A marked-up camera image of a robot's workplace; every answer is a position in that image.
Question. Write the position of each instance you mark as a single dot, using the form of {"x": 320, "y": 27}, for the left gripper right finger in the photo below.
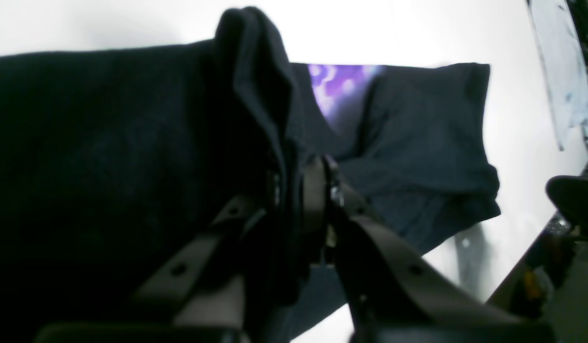
{"x": 394, "y": 295}

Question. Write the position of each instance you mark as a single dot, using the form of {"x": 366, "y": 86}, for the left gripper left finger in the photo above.
{"x": 198, "y": 295}

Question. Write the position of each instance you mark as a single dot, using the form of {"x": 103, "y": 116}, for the black T-shirt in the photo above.
{"x": 112, "y": 160}

